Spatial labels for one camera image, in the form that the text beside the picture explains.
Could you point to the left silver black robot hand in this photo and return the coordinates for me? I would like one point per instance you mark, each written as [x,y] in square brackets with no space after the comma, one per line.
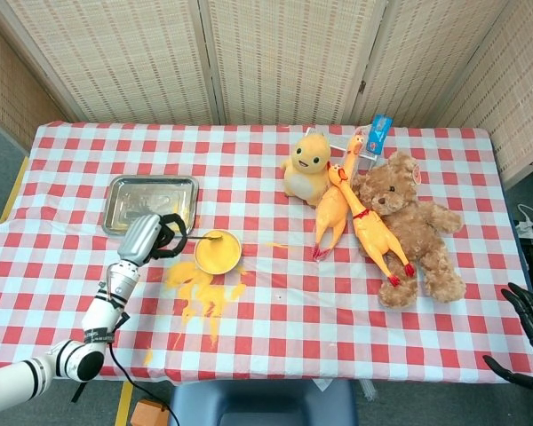
[140,239]

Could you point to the black spoon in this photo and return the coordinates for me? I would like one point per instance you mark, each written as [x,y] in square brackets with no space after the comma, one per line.
[214,238]

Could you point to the stainless steel tray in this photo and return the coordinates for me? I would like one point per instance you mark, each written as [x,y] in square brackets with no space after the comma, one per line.
[133,199]

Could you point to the off-white bowl with yellow powder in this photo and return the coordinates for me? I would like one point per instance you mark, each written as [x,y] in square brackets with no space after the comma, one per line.
[217,257]

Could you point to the spilled yellow powder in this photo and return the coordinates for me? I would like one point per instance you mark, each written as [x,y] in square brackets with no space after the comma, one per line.
[195,284]

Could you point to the brown teddy bear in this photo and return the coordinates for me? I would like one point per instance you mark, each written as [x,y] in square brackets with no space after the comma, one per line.
[417,222]

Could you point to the red white checked tablecloth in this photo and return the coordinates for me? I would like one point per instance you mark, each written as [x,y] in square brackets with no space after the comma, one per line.
[293,319]

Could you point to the orange box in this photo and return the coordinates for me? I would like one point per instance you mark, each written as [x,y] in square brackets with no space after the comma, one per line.
[148,412]

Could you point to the yellow plush duck toy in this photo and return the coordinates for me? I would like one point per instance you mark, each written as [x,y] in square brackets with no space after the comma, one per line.
[304,177]

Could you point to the bamboo folding screen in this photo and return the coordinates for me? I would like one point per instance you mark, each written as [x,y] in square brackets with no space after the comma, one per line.
[115,57]

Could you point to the yellow rubber chicken in net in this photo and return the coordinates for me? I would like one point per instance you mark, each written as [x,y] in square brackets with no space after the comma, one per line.
[333,213]

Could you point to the navy blue chair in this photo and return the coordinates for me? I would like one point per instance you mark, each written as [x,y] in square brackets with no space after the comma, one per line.
[262,404]

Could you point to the blue packaging card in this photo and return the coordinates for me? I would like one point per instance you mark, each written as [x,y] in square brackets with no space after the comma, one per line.
[379,133]

